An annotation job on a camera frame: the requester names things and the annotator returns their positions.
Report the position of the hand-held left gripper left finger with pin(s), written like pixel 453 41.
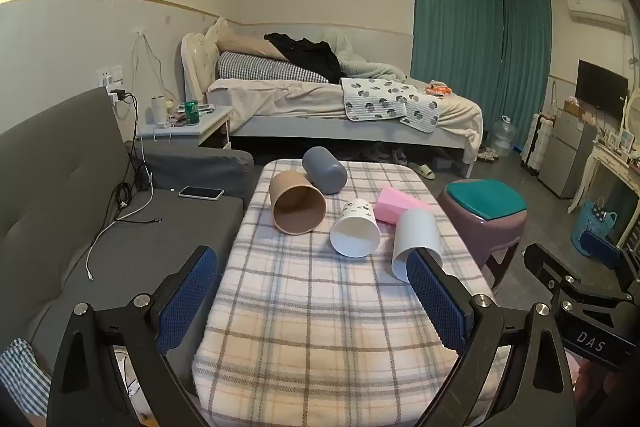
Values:
pixel 187 302

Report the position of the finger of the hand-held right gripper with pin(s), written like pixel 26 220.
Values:
pixel 547 263
pixel 600 249

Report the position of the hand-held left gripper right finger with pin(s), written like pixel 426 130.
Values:
pixel 440 302

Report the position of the plain white cup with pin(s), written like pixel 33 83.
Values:
pixel 415 229

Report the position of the pink sponge block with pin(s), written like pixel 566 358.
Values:
pixel 395 204

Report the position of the white cup with dark print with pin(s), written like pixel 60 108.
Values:
pixel 355 232

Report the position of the brown cup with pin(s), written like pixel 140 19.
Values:
pixel 295 212

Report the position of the grey cup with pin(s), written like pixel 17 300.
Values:
pixel 325 167

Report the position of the blue basket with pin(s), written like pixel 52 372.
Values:
pixel 590 227

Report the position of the purple plastic stool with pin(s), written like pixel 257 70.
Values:
pixel 480 234

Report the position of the white dressing table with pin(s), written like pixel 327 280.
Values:
pixel 607 167

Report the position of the teal seat cushion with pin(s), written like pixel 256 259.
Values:
pixel 487 199

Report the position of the grey small fridge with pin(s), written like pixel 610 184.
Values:
pixel 565 157

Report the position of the smartphone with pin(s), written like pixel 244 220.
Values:
pixel 201 193

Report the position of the white suitcase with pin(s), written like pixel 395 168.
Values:
pixel 535 142

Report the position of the plaid-covered table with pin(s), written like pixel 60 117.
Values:
pixel 310 307

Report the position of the sandals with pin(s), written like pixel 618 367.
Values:
pixel 487 154

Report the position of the beige slipper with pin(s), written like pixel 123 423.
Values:
pixel 424 171

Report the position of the clear water jug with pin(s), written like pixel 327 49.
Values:
pixel 503 138

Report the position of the oval mirror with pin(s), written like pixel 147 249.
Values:
pixel 632 117

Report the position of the cardboard box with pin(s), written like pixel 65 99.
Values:
pixel 572 107

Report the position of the shoes under bed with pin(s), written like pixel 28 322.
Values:
pixel 385 154

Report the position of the black television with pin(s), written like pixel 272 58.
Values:
pixel 600 84

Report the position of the grey sofa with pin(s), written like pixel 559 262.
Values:
pixel 50 187

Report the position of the white nightstand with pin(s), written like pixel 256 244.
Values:
pixel 210 122

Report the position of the striped cloth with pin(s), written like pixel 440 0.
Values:
pixel 20 372

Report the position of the green can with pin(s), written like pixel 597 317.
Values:
pixel 192 113

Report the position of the white tumbler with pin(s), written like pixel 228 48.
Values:
pixel 159 111

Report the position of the orange snack packet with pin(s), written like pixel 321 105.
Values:
pixel 439 89

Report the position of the leaf patterned mat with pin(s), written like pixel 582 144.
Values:
pixel 380 99

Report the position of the black plug charger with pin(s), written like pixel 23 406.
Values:
pixel 117 97

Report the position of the bed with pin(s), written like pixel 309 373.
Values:
pixel 300 107

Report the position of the white air conditioner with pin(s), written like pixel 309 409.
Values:
pixel 597 9

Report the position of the checkered pillow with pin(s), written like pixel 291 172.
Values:
pixel 260 66

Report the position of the green curtain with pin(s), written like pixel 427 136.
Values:
pixel 460 32

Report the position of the light green quilt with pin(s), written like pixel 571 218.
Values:
pixel 365 57

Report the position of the beige pillow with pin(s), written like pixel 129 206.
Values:
pixel 245 44

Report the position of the black clothing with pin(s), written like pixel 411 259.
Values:
pixel 310 54

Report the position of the white wall socket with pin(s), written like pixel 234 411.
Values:
pixel 110 76

